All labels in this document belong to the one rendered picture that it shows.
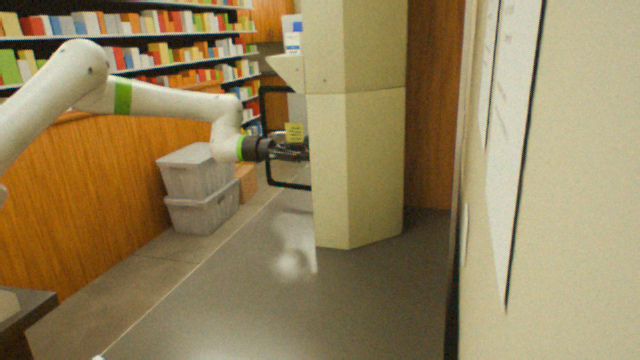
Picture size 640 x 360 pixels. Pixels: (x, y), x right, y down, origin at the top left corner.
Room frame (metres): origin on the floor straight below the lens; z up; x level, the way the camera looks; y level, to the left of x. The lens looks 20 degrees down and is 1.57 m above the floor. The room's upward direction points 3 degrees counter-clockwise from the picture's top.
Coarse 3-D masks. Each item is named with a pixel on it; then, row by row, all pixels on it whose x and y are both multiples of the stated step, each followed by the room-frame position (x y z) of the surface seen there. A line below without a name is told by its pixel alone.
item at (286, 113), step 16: (272, 96) 1.55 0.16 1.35; (288, 96) 1.52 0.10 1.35; (304, 96) 1.49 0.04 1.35; (272, 112) 1.56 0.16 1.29; (288, 112) 1.52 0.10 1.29; (304, 112) 1.50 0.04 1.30; (272, 128) 1.56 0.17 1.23; (288, 128) 1.53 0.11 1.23; (304, 128) 1.50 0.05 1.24; (272, 176) 1.57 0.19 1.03; (288, 176) 1.53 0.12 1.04; (304, 176) 1.50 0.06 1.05
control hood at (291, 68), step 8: (272, 56) 1.18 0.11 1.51; (280, 56) 1.17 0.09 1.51; (288, 56) 1.18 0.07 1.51; (296, 56) 1.16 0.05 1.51; (272, 64) 1.18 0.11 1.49; (280, 64) 1.17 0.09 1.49; (288, 64) 1.16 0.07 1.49; (296, 64) 1.15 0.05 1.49; (304, 64) 1.15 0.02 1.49; (280, 72) 1.17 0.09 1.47; (288, 72) 1.16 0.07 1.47; (296, 72) 1.16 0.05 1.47; (304, 72) 1.15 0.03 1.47; (288, 80) 1.16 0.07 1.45; (296, 80) 1.16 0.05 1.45; (304, 80) 1.15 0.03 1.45; (296, 88) 1.16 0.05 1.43; (304, 88) 1.15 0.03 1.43
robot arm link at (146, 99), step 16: (144, 96) 1.30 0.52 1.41; (160, 96) 1.32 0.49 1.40; (176, 96) 1.35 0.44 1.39; (192, 96) 1.38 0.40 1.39; (208, 96) 1.40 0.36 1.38; (224, 96) 1.43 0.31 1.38; (144, 112) 1.30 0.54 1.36; (160, 112) 1.33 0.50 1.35; (176, 112) 1.34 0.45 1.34; (192, 112) 1.36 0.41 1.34; (208, 112) 1.38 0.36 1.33; (224, 112) 1.40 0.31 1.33; (240, 112) 1.43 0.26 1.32
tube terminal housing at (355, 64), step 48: (336, 0) 1.12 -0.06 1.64; (384, 0) 1.17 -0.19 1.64; (336, 48) 1.12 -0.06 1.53; (384, 48) 1.17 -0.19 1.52; (336, 96) 1.12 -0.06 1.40; (384, 96) 1.17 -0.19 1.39; (336, 144) 1.12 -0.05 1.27; (384, 144) 1.17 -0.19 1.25; (336, 192) 1.12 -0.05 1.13; (384, 192) 1.17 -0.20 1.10; (336, 240) 1.12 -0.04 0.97
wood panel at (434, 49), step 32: (416, 0) 1.42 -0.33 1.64; (448, 0) 1.39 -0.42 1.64; (416, 32) 1.42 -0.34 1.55; (448, 32) 1.38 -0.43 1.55; (416, 64) 1.41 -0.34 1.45; (448, 64) 1.38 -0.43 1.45; (416, 96) 1.41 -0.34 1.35; (448, 96) 1.38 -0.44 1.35; (416, 128) 1.41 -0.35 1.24; (448, 128) 1.38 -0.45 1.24; (416, 160) 1.41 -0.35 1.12; (448, 160) 1.38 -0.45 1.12; (416, 192) 1.41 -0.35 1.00; (448, 192) 1.37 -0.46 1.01
